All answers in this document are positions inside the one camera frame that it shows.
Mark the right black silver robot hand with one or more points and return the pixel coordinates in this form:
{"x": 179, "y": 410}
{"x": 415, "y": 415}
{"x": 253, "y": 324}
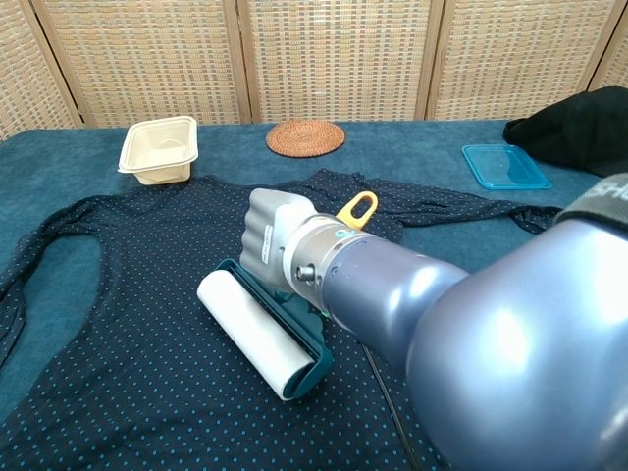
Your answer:
{"x": 262, "y": 230}

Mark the teal white lint roller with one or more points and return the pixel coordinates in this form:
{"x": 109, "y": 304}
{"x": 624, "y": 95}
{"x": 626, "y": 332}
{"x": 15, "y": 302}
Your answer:
{"x": 255, "y": 324}

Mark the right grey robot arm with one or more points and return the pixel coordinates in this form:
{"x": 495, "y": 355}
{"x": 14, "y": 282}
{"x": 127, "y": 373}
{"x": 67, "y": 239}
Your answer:
{"x": 490, "y": 333}

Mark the round woven rattan coaster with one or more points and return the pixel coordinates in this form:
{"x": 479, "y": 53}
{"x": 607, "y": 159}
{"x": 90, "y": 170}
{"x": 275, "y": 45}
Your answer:
{"x": 305, "y": 138}

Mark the cream plastic food container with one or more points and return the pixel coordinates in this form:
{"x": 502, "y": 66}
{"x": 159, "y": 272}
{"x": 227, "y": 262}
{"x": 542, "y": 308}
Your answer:
{"x": 157, "y": 152}

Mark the navy polka dot shirt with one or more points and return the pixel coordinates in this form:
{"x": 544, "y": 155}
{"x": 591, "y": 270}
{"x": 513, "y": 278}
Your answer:
{"x": 147, "y": 304}

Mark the woven bamboo folding screen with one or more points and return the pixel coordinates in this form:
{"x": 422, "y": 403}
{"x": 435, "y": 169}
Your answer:
{"x": 333, "y": 54}

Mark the teal blue tablecloth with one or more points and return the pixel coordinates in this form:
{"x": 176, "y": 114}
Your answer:
{"x": 59, "y": 162}

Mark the blue plastic container lid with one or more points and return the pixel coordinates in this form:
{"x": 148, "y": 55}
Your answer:
{"x": 505, "y": 167}

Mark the black baseball cap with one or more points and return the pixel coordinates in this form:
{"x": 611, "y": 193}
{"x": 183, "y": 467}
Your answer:
{"x": 574, "y": 127}

